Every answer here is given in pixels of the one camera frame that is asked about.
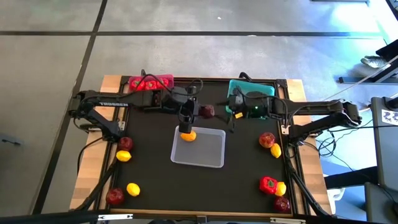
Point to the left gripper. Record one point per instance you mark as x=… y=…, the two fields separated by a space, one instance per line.
x=188 y=107

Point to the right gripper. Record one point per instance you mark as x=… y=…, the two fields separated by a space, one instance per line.
x=237 y=107

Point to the orange citrus fruit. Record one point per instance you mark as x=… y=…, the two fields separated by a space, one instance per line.
x=189 y=137

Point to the dark red apple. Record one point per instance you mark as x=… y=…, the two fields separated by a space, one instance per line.
x=125 y=143
x=282 y=204
x=115 y=196
x=206 y=111

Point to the red bell pepper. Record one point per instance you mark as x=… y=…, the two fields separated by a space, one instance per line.
x=151 y=84
x=268 y=185
x=163 y=82
x=136 y=83

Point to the red yellow apple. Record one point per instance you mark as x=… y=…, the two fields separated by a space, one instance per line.
x=266 y=140

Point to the yellow lemon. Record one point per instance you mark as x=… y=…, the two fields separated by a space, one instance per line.
x=123 y=155
x=133 y=189
x=280 y=188
x=275 y=150

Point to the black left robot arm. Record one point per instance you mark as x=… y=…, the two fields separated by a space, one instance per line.
x=112 y=104

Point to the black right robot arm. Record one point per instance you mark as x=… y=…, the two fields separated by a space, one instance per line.
x=311 y=107

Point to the teal plastic bin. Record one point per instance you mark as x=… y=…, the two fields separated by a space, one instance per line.
x=248 y=87

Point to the clear plastic bin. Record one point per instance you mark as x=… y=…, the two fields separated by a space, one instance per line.
x=205 y=152

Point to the pink plastic bin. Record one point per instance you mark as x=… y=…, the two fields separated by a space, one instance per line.
x=166 y=76

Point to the black table mat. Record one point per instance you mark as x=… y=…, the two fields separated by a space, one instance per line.
x=186 y=186

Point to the black stand leg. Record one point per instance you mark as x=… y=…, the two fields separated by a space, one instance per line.
x=357 y=80

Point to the white floor object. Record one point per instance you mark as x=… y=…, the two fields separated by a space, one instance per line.
x=337 y=194

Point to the black floor beam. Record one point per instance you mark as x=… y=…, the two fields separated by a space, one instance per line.
x=351 y=179

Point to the grey shoe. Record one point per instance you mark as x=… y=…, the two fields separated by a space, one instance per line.
x=373 y=61

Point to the grey equipment cart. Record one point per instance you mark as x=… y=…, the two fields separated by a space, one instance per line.
x=385 y=149

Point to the black overhead bar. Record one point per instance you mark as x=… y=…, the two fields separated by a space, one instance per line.
x=46 y=217

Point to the black furniture piece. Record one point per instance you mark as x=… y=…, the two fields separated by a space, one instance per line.
x=388 y=49

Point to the small dark floor object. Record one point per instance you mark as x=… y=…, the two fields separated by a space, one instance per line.
x=11 y=142

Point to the grey cabinet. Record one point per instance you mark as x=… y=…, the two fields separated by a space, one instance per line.
x=381 y=202

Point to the silver base bracket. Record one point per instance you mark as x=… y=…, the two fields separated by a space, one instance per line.
x=285 y=129
x=121 y=125

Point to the silver frame bracket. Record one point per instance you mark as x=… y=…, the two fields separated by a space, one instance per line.
x=287 y=220
x=115 y=216

